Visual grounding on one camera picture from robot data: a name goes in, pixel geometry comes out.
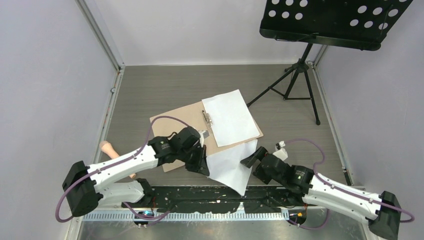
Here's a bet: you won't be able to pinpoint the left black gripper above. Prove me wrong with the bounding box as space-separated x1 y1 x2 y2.
178 144 210 176

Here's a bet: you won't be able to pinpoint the white paper sheets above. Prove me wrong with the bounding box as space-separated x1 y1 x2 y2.
206 139 258 196

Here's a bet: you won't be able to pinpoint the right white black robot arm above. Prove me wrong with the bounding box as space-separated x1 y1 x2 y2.
240 147 401 240

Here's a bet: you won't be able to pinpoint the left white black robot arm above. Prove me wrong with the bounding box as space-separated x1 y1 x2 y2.
56 126 210 217

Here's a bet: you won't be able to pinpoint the silver folder clip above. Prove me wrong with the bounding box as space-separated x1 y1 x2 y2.
201 110 213 133

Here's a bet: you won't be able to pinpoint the black music stand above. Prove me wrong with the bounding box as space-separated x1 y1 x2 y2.
247 0 412 126

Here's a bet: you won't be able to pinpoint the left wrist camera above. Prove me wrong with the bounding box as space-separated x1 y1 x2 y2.
199 130 210 139

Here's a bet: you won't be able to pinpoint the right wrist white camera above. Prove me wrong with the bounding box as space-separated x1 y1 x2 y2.
272 141 288 162

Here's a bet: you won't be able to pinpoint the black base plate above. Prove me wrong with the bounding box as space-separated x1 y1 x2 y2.
129 185 305 214

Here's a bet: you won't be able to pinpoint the aluminium frame rail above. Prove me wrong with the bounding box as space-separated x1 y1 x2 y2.
69 186 373 222

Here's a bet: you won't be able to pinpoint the beige handle tool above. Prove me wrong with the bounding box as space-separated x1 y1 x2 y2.
99 140 120 159

